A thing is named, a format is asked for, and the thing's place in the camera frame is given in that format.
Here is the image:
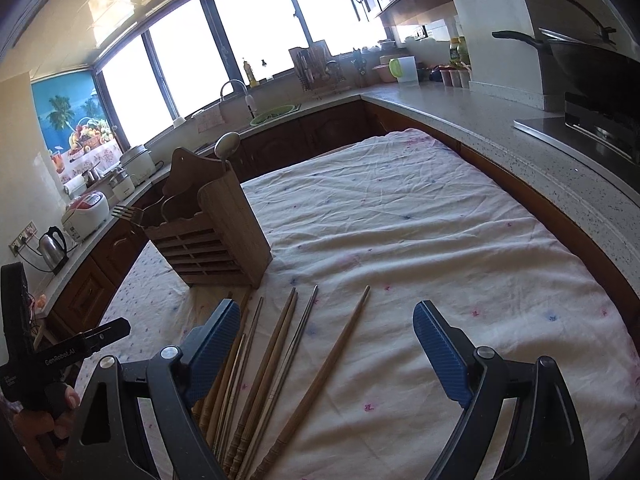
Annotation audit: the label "white pot cooker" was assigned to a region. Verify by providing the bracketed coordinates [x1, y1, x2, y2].
[119, 144, 157, 186]

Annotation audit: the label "black wok with lid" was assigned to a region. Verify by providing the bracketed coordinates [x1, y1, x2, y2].
[491, 0, 639, 114]

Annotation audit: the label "white floral tablecloth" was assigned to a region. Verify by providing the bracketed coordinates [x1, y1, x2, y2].
[74, 128, 640, 480]

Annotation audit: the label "wall power socket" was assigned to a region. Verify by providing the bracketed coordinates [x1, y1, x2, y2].
[9, 221, 38, 256]

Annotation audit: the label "gas stove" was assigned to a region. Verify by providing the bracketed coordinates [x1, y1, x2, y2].
[513, 92, 639, 202]

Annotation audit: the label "kitchen faucet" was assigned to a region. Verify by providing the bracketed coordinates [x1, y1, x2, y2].
[220, 79, 257, 118]

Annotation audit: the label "white rice cooker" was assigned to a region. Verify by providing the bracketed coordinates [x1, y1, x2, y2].
[61, 191, 110, 242]

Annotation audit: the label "metal spoon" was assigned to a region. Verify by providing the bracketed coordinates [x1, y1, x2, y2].
[214, 131, 241, 160]

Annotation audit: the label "green colander basket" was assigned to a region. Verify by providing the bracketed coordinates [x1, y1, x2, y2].
[250, 105, 299, 127]

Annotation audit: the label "long brown wooden chopstick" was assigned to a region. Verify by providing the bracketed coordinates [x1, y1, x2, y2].
[250, 285, 371, 480]

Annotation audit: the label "white green lidded container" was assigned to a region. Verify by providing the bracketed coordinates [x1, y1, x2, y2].
[388, 56, 419, 84]

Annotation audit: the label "carved wooden chopstick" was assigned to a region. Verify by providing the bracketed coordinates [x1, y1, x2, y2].
[224, 287, 297, 479]

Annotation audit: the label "steel electric kettle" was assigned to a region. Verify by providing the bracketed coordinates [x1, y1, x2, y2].
[38, 226, 68, 275]

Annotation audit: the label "dish drying rack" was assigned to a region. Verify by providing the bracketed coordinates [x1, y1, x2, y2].
[288, 40, 349, 99]

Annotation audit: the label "wooden utensil holder box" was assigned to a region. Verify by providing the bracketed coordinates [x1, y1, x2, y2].
[142, 148, 271, 289]

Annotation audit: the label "tropical fruit poster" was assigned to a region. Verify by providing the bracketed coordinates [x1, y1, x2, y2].
[32, 70, 122, 183]

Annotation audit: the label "person's left hand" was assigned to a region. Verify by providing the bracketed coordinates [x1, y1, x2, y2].
[13, 386, 80, 479]

